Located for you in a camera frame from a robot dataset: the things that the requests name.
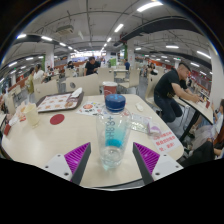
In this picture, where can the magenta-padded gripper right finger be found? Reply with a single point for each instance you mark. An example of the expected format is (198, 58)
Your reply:
(148, 158)

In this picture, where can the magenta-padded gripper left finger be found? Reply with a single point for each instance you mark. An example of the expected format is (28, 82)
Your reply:
(76, 158)

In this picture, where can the clear water bottle blue cap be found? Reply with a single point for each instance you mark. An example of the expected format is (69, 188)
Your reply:
(113, 133)

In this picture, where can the white notice red text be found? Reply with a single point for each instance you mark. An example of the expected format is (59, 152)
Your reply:
(166, 141)

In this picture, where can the clear plastic wrapper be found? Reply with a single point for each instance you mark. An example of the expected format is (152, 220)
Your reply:
(146, 126)

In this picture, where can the flat round red coaster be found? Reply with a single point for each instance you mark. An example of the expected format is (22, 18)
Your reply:
(57, 119)

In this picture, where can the printed paper tray liner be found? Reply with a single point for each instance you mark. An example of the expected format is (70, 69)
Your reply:
(55, 102)

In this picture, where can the dark brown food tray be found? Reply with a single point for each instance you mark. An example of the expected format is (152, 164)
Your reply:
(80, 98)

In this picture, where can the cream paper cup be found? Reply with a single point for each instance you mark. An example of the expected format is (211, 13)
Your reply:
(32, 116)

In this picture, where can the red sauce packet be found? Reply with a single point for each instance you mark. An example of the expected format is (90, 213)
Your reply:
(22, 118)

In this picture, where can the beige neighbouring table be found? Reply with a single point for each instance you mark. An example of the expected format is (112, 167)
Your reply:
(196, 108)

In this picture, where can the beige chair with round hole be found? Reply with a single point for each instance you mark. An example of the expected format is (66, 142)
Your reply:
(83, 85)
(46, 90)

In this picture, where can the group of beige chairs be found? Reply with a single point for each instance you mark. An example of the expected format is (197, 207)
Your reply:
(134, 78)

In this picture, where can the ceiling air conditioner unit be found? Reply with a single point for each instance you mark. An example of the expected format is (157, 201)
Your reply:
(64, 30)

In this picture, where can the ceiling strip lights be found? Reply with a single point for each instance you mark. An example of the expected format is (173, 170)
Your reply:
(148, 5)

